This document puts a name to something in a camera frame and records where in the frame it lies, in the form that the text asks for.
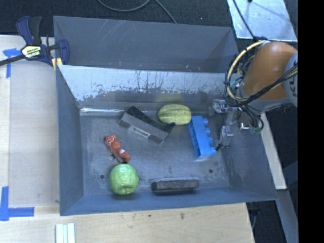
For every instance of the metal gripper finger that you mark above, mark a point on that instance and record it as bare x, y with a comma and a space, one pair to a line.
218, 105
226, 135

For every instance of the blue toy building brick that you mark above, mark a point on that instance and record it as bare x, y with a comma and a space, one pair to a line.
201, 137

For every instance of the yellow-green toy melon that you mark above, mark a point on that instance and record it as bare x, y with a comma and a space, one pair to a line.
174, 114

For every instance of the dark brown flat block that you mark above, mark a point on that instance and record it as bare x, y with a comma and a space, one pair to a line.
174, 185

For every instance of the grey metal bin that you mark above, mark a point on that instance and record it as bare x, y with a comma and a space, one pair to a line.
157, 158

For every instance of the grey and black eraser block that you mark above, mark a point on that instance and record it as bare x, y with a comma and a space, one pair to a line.
145, 125

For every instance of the orange toy fox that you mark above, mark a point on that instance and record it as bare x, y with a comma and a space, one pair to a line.
117, 148

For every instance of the green toy apple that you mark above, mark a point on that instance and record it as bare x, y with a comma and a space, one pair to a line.
124, 179

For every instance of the pale wood board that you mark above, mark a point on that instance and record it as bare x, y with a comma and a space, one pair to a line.
33, 135

